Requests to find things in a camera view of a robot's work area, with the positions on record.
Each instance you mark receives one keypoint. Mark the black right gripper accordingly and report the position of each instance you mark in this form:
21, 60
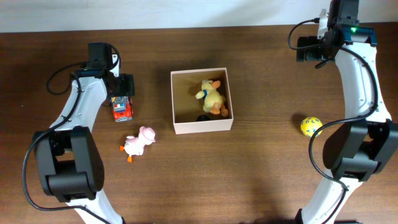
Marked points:
305, 49

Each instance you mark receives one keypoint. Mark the small black round lid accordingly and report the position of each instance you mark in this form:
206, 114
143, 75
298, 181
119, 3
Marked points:
203, 118

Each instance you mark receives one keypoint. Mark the yellow plush duck toy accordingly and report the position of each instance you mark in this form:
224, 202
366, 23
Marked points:
214, 102

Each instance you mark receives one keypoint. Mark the yellow ball with blue letters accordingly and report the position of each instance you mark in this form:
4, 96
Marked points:
310, 125

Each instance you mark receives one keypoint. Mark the pink white toy duck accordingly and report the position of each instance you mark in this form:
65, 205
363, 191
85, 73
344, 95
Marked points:
134, 146

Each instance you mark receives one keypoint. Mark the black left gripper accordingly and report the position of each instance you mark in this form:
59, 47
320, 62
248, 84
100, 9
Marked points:
129, 89

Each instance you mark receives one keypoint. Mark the pink cardboard box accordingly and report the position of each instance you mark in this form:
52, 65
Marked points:
185, 84

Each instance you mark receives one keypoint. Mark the red grey toy truck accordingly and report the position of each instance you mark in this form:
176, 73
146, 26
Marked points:
122, 108

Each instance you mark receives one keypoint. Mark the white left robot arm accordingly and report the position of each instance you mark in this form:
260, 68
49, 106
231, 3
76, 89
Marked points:
69, 163

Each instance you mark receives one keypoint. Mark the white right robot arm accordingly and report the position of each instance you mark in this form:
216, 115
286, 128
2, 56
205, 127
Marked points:
366, 138

